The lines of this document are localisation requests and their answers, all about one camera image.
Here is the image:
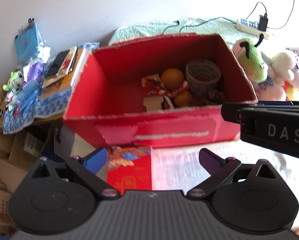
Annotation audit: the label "green cartoon bed sheet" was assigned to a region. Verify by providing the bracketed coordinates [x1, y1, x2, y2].
[108, 17, 258, 46]

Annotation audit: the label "cardboard boxes on floor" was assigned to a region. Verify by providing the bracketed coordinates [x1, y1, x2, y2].
[0, 77, 55, 238]

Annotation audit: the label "orange wooden gourd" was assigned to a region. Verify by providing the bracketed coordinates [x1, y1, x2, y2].
[160, 68, 192, 107]

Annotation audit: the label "black charging cable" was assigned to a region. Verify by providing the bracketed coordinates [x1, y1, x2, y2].
[161, 16, 238, 34]

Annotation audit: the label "small green plush toy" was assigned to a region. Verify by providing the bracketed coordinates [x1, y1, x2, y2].
[2, 70, 24, 91]

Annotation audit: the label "blue checkered cloth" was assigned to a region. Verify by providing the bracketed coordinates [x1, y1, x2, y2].
[2, 42, 100, 134]

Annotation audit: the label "red cardboard box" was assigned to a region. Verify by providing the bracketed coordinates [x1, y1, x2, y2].
[63, 34, 257, 147]

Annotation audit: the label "black smartphone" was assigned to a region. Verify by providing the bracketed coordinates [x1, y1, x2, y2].
[45, 50, 70, 79]

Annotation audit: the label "red gift box lid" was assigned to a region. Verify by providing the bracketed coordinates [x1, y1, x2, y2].
[107, 146, 152, 194]

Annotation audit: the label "purple tissue pack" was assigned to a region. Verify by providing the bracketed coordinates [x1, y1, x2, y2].
[23, 62, 43, 83]

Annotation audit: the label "brown tape roll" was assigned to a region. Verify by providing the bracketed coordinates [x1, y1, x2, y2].
[185, 60, 222, 96]

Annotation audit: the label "black power adapter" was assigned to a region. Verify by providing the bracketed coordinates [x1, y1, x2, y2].
[258, 14, 268, 32]

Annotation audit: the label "pink plush toy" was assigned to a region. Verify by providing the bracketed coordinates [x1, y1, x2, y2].
[252, 76, 287, 101]

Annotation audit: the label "blue hanging bag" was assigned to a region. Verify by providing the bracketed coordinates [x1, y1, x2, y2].
[14, 18, 43, 64]

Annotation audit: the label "green caterpillar plush toy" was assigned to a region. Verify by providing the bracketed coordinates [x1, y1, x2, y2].
[232, 33, 268, 83]

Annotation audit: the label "stack of books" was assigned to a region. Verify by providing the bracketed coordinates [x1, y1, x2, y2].
[39, 46, 88, 100]

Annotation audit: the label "yellow white plush toy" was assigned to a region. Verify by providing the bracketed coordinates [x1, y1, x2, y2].
[271, 50, 299, 101]

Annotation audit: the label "pine cone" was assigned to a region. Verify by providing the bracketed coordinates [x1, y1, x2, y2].
[205, 89, 228, 105]

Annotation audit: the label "red doll figure card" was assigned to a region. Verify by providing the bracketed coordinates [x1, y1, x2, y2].
[141, 74, 174, 112]

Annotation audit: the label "white power strip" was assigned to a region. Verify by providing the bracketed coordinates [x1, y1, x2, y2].
[236, 18, 269, 40]

